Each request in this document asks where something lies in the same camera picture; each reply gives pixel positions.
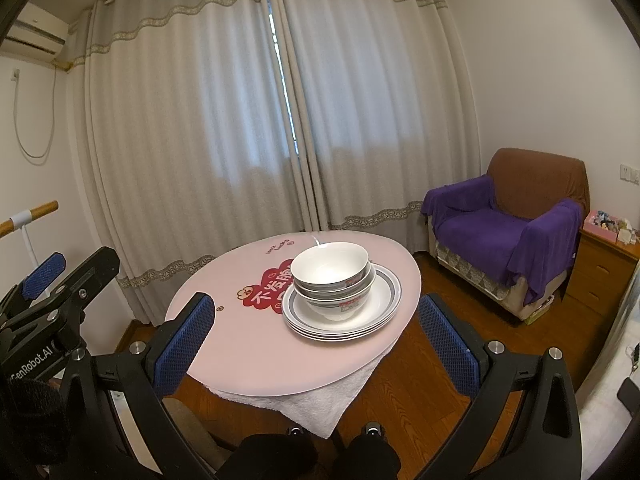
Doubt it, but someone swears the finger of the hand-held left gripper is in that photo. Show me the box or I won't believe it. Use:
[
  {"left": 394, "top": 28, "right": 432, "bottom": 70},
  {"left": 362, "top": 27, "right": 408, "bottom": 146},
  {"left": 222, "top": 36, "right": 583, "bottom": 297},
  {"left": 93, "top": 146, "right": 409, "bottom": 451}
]
[
  {"left": 0, "top": 246, "right": 121, "bottom": 348},
  {"left": 0, "top": 252, "right": 67, "bottom": 321}
]

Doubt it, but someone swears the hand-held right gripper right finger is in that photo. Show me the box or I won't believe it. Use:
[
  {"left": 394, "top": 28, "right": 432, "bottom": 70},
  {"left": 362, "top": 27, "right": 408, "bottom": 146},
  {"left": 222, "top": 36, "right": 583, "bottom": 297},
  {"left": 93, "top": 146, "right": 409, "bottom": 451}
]
[{"left": 418, "top": 294, "right": 583, "bottom": 480}]

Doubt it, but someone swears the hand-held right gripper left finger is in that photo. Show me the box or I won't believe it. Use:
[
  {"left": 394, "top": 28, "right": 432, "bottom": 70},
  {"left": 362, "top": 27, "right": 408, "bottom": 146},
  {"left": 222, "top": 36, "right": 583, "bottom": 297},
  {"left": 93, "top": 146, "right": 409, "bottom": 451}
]
[{"left": 60, "top": 292, "right": 216, "bottom": 480}]

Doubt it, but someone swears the white plate grey rim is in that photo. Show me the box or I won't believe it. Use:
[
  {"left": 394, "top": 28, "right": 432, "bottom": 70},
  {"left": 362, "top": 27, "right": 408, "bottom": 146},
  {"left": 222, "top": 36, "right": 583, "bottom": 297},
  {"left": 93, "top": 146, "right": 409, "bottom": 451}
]
[
  {"left": 284, "top": 305, "right": 401, "bottom": 339},
  {"left": 287, "top": 312, "right": 396, "bottom": 343},
  {"left": 281, "top": 262, "right": 402, "bottom": 333}
]

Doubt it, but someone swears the white bowl grey band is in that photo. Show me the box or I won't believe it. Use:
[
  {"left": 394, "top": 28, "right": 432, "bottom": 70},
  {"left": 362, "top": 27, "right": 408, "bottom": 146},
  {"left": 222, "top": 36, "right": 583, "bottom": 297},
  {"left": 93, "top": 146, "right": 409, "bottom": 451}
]
[
  {"left": 294, "top": 262, "right": 376, "bottom": 302},
  {"left": 295, "top": 280, "right": 377, "bottom": 322},
  {"left": 291, "top": 242, "right": 371, "bottom": 291}
]

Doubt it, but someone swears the person's left forearm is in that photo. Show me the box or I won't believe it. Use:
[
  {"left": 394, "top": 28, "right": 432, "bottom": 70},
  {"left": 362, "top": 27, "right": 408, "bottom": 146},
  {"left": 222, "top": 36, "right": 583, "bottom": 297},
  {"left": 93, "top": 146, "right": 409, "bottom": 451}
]
[{"left": 0, "top": 379, "right": 71, "bottom": 467}]

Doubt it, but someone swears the round pink printed table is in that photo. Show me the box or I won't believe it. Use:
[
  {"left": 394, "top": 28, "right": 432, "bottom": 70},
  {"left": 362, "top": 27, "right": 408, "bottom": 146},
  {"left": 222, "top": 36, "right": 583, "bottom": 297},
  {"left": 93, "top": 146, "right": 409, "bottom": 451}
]
[{"left": 164, "top": 231, "right": 422, "bottom": 397}]

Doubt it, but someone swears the purple blanket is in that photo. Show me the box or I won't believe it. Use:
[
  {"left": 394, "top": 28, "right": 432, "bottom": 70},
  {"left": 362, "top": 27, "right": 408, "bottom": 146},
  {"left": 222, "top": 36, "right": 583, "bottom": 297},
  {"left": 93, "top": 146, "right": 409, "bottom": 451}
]
[{"left": 421, "top": 174, "right": 583, "bottom": 306}]

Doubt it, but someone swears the person's right leg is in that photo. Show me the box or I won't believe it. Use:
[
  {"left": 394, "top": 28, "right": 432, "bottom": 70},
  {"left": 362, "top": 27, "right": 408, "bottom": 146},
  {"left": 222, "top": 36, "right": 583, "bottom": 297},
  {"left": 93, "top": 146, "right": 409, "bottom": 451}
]
[{"left": 332, "top": 435, "right": 401, "bottom": 480}]

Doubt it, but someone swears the person's leg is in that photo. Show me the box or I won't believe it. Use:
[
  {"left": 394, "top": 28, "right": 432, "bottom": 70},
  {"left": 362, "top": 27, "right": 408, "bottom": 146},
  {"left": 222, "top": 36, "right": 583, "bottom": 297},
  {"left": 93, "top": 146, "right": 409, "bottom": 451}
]
[
  {"left": 332, "top": 435, "right": 401, "bottom": 480},
  {"left": 215, "top": 432, "right": 318, "bottom": 480}
]

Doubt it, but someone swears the white towel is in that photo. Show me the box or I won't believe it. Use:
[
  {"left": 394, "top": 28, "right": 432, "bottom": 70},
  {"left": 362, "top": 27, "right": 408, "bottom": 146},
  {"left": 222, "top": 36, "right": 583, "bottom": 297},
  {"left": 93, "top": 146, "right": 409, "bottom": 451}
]
[{"left": 200, "top": 355, "right": 388, "bottom": 440}]

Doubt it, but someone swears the person's left leg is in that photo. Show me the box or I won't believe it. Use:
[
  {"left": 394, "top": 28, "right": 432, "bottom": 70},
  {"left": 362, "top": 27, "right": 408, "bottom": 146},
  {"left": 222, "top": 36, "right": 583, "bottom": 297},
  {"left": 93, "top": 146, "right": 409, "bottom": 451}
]
[{"left": 215, "top": 432, "right": 318, "bottom": 480}]

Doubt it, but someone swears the bed with printed sheet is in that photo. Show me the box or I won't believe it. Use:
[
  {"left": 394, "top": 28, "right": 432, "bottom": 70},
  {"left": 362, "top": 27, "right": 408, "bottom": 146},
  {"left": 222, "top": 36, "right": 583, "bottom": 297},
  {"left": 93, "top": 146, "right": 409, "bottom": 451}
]
[{"left": 575, "top": 270, "right": 640, "bottom": 461}]

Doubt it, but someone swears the wooden nightstand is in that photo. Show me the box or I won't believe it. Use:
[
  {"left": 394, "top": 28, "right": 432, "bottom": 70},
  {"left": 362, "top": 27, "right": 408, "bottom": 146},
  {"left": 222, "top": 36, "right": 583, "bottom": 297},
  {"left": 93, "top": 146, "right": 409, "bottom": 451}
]
[{"left": 565, "top": 225, "right": 640, "bottom": 317}]

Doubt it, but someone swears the black phone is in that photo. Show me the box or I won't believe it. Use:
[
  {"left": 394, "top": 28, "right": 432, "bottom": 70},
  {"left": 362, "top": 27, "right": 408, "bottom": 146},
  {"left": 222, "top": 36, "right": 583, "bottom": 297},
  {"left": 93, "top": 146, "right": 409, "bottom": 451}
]
[{"left": 617, "top": 377, "right": 640, "bottom": 418}]

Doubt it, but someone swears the brown armchair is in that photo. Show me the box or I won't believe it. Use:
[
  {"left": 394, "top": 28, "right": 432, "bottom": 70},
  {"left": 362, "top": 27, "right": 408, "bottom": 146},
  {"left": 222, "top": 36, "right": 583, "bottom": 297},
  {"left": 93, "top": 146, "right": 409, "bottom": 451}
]
[{"left": 421, "top": 147, "right": 590, "bottom": 325}]

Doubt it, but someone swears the pink tissue box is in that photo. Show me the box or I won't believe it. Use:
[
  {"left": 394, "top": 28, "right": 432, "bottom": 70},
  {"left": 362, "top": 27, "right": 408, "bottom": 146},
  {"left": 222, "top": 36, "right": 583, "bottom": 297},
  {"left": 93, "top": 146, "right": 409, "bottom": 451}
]
[{"left": 584, "top": 210, "right": 621, "bottom": 233}]

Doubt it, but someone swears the white air conditioner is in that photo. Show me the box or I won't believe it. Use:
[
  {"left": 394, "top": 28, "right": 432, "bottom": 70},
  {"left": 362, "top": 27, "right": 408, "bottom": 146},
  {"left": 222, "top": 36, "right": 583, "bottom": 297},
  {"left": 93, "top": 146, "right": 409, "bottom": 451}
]
[{"left": 5, "top": 2, "right": 68, "bottom": 56}]

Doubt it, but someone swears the wooden pole white bracket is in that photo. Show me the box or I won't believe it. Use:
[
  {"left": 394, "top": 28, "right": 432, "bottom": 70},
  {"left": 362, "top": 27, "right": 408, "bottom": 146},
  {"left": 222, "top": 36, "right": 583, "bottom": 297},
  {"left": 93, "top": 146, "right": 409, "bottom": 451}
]
[{"left": 0, "top": 201, "right": 60, "bottom": 271}]

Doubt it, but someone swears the white wall hose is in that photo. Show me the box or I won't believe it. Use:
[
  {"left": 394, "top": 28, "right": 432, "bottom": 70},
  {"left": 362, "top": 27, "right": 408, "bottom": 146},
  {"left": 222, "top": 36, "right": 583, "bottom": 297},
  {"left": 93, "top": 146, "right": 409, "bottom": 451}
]
[{"left": 11, "top": 67, "right": 57, "bottom": 160}]

